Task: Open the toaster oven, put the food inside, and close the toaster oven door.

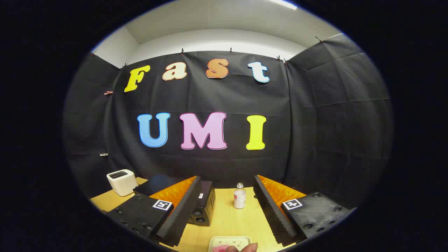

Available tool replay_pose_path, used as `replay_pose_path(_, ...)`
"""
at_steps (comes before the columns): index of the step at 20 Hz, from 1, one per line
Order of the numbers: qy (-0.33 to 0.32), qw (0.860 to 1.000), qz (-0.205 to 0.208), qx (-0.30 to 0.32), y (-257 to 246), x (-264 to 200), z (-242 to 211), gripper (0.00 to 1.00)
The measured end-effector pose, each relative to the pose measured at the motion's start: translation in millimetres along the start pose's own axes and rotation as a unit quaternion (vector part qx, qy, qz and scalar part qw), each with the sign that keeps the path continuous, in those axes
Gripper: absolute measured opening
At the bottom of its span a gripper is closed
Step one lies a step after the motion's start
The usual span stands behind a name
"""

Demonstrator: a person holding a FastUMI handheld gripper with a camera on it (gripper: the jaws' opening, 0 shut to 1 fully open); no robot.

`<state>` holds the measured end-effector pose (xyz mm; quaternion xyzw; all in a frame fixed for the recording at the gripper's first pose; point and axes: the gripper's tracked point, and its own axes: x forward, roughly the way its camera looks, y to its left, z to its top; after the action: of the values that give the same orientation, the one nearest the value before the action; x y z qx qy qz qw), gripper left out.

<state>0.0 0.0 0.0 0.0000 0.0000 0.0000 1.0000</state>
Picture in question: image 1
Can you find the cream square plate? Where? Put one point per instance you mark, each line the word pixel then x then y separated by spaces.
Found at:
pixel 227 240

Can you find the black toaster oven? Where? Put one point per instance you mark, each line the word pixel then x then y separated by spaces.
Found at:
pixel 206 203

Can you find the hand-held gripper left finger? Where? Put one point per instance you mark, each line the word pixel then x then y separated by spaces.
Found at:
pixel 185 213

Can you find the round pink food slice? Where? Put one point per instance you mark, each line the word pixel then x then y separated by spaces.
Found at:
pixel 221 249

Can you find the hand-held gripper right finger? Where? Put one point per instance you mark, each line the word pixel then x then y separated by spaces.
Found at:
pixel 271 213

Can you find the ceiling light strip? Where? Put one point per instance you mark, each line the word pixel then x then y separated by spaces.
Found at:
pixel 284 4

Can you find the clear bottle with white label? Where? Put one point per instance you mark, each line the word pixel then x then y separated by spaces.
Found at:
pixel 239 199

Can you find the white bread toaster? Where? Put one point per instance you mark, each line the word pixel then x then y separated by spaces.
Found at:
pixel 122 183

